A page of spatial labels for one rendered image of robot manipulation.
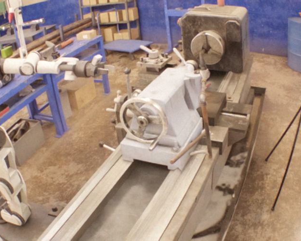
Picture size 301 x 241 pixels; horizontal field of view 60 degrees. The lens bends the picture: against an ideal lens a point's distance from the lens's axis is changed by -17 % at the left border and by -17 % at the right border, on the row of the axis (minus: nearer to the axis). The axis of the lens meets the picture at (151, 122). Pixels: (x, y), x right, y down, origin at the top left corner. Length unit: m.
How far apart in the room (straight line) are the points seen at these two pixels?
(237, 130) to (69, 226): 1.01
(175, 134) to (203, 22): 1.23
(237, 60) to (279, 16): 3.32
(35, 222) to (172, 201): 1.32
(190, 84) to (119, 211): 0.72
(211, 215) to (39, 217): 1.30
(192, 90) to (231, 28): 0.87
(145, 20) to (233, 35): 4.19
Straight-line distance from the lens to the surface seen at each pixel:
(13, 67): 1.73
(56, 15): 7.76
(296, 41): 5.01
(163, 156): 1.42
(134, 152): 1.48
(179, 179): 1.40
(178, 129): 1.42
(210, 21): 2.38
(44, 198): 2.76
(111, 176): 1.47
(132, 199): 1.49
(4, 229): 2.41
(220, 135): 1.60
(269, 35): 5.72
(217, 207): 1.84
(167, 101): 1.36
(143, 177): 1.60
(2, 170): 1.91
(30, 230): 2.29
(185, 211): 1.25
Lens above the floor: 1.76
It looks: 31 degrees down
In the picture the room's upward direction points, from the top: 7 degrees counter-clockwise
